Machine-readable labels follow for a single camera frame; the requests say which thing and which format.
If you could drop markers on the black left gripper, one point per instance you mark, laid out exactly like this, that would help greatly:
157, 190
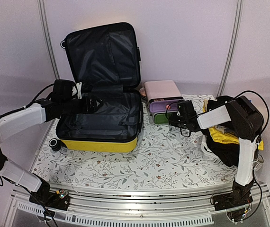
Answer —
86, 108

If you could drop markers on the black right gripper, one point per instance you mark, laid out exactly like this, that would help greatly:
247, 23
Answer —
173, 122

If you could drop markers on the green drawer box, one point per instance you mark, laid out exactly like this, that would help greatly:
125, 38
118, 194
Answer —
160, 118

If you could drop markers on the pink purple drawer box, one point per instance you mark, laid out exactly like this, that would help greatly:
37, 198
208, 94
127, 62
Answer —
160, 94

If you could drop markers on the yellow cloth item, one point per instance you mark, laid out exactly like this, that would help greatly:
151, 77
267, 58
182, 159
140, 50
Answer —
221, 135

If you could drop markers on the white plastic basket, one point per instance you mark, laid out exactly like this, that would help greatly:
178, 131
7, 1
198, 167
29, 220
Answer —
205, 149

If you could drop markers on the yellow Pikachu suitcase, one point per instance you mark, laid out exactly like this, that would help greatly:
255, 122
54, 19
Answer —
105, 60

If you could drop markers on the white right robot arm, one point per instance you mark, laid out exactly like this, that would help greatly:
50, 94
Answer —
232, 127

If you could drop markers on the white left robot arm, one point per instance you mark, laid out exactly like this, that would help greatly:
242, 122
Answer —
12, 124

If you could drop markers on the floral table mat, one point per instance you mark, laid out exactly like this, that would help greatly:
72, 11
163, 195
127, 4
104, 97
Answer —
163, 159

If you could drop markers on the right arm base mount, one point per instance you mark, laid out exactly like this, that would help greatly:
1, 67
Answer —
240, 196

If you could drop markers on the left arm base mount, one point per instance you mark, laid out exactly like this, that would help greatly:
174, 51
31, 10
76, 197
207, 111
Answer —
59, 200

